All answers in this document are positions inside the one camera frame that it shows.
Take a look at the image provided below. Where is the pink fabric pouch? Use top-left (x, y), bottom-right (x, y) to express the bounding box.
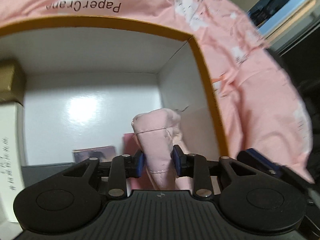
top-left (132, 108), bottom-right (191, 190)

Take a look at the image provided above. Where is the orange cardboard storage box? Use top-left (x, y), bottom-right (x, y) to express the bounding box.
top-left (1, 16), bottom-right (228, 166)

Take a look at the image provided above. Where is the black textured case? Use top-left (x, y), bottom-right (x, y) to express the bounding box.
top-left (21, 163), bottom-right (74, 187)

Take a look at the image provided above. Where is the pink card wallet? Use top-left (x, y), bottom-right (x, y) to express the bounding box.
top-left (123, 133), bottom-right (140, 190)

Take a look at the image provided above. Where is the gold brown small box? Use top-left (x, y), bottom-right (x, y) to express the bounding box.
top-left (0, 59), bottom-right (27, 104)

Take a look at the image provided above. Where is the white long box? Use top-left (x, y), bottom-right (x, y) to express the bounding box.
top-left (1, 102), bottom-right (26, 223)

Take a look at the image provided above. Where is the pink patterned duvet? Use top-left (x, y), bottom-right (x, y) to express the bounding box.
top-left (1, 0), bottom-right (313, 181)

